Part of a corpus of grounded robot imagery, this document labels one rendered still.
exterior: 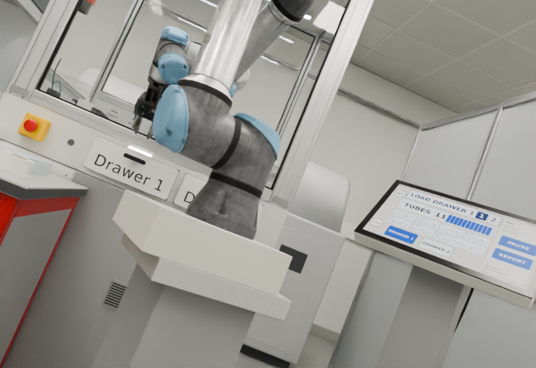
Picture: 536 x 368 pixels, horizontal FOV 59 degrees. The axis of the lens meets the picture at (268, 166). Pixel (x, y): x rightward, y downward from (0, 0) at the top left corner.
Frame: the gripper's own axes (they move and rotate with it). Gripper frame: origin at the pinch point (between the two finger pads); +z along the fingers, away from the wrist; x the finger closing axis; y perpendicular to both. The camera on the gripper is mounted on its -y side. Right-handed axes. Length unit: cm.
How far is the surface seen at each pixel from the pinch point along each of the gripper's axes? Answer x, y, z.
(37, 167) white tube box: -19.4, 25.6, 8.2
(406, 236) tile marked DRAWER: 87, 12, -10
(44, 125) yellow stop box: -29.8, 0.5, 12.1
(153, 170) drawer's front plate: 6.8, -1.9, 13.4
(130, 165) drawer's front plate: -0.7, -1.0, 14.6
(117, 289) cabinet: 12, 20, 47
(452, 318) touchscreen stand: 106, 27, 0
